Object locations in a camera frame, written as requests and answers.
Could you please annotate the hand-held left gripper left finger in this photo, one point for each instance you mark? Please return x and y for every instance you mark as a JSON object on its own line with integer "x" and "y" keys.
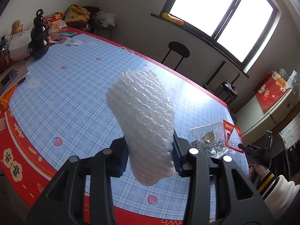
{"x": 124, "y": 159}

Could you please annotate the dark kitchen cabinet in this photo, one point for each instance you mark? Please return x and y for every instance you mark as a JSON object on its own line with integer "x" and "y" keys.
{"x": 284, "y": 154}

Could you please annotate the pink plastic scoop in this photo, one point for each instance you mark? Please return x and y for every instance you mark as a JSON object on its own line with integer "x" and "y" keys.
{"x": 56, "y": 39}

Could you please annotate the black round stool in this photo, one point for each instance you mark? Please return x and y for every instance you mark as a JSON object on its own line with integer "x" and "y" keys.
{"x": 179, "y": 48}

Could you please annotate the dark cloth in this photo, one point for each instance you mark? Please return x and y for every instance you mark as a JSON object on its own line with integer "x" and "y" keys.
{"x": 90, "y": 9}

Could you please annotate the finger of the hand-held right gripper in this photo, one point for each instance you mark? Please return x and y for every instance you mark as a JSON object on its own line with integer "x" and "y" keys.
{"x": 248, "y": 148}

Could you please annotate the black round side table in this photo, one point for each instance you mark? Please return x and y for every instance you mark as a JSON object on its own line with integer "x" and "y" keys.
{"x": 105, "y": 29}

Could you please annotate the dark windowsill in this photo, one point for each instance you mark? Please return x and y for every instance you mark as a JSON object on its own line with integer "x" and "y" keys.
{"x": 199, "y": 36}

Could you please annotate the yellow orange packet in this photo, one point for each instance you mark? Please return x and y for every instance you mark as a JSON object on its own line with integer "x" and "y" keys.
{"x": 172, "y": 18}

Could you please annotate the teal plastic scoop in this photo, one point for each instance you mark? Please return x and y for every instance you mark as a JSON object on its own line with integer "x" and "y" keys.
{"x": 69, "y": 34}

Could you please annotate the person's right hand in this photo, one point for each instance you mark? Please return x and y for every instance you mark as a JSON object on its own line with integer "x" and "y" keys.
{"x": 259, "y": 170}

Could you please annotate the red fridge cover cloth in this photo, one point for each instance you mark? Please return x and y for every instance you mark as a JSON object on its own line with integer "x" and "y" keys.
{"x": 271, "y": 91}

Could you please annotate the white foam net sleeve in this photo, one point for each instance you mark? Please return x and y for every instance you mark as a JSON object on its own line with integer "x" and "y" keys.
{"x": 140, "y": 121}

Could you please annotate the electric pressure cooker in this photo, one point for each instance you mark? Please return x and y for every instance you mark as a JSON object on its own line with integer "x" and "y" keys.
{"x": 226, "y": 93}

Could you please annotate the yellow bag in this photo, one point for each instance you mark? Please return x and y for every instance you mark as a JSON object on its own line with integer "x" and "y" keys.
{"x": 76, "y": 14}

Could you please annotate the black metal frame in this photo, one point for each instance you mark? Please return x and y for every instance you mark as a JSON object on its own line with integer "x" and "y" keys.
{"x": 214, "y": 75}

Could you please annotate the small white packet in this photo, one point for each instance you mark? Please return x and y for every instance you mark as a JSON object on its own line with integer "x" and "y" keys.
{"x": 73, "y": 42}

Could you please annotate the dark-framed window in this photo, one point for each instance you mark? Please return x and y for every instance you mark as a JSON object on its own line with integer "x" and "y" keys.
{"x": 220, "y": 16}

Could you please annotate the clear plastic container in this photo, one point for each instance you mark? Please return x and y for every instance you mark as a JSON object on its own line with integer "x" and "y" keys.
{"x": 199, "y": 131}

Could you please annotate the red snack bag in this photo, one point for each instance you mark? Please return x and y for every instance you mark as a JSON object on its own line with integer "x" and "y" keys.
{"x": 54, "y": 17}

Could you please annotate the cream refrigerator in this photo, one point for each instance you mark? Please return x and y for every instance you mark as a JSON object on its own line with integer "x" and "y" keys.
{"x": 264, "y": 119}

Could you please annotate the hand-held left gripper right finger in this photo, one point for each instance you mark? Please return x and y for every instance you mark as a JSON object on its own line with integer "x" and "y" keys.
{"x": 176, "y": 159}

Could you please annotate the white round pot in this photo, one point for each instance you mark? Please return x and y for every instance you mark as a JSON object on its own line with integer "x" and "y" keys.
{"x": 18, "y": 44}

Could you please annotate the black gourd-shaped bottle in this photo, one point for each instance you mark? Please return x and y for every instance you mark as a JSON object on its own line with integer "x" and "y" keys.
{"x": 38, "y": 44}

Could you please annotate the white cardboard box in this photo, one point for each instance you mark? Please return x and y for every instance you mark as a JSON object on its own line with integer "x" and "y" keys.
{"x": 294, "y": 77}

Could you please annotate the blue plaid table mat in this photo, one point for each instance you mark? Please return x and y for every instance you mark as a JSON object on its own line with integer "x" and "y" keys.
{"x": 70, "y": 86}

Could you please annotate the white plastic bag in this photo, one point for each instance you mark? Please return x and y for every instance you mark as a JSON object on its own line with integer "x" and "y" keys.
{"x": 106, "y": 18}

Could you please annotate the black phone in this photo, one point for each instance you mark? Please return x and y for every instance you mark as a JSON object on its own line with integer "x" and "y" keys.
{"x": 9, "y": 77}

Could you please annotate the small dark wrapper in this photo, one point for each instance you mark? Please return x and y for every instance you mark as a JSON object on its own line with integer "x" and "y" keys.
{"x": 208, "y": 140}

